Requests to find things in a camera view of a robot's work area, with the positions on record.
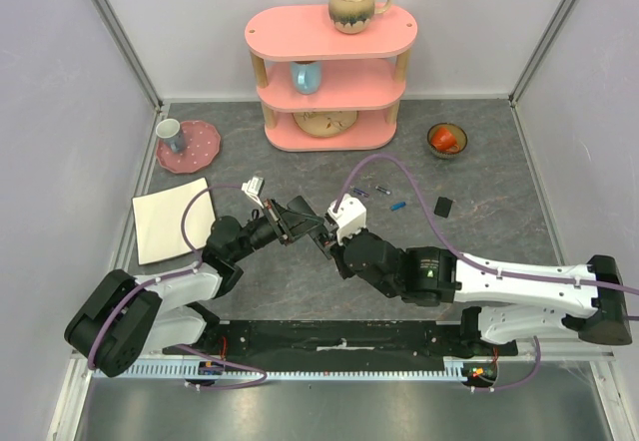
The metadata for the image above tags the beige ceramic mug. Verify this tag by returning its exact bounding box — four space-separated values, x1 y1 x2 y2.
328 0 392 35

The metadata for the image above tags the beige floral plate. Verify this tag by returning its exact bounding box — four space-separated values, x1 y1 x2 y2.
293 111 358 138

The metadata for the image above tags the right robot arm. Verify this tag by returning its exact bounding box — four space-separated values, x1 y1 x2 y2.
318 229 632 355

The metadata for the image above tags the blue battery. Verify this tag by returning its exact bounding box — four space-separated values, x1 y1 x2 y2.
390 202 406 212

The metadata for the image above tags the black remote control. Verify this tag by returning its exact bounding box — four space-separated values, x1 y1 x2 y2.
286 196 332 259

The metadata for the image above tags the black silver battery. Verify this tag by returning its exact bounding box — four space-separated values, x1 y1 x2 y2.
375 186 391 196

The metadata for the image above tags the white cable duct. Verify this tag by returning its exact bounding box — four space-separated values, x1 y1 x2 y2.
119 354 533 381

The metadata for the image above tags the pink three-tier shelf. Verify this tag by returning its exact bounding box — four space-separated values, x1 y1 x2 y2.
245 5 418 152

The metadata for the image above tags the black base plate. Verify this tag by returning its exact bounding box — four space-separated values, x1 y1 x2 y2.
193 320 518 371

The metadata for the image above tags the pink dotted plate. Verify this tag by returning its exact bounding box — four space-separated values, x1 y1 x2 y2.
155 120 222 175

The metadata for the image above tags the brown patterned bowl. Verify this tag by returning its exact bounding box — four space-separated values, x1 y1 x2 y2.
426 123 468 160

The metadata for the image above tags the light blue mug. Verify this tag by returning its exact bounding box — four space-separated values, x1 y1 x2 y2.
290 61 321 95

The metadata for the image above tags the grey white mug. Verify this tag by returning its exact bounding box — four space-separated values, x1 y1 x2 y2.
155 119 187 154

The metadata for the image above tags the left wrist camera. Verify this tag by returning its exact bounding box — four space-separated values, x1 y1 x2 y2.
241 176 264 209

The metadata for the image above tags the cream square plate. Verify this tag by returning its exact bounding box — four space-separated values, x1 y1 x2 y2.
132 178 215 265

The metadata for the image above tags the orange cup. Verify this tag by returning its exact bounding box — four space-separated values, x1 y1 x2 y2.
430 127 460 154

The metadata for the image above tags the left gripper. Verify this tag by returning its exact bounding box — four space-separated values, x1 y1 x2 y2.
230 197 324 262

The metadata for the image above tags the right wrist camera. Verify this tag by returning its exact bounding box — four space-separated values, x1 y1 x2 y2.
326 195 367 245

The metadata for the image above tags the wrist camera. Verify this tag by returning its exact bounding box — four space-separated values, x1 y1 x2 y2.
326 195 367 245
241 176 264 209

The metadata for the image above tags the black battery cover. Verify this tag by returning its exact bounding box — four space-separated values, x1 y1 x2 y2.
433 197 453 219

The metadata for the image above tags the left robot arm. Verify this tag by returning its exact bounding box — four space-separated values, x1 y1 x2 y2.
64 196 329 377

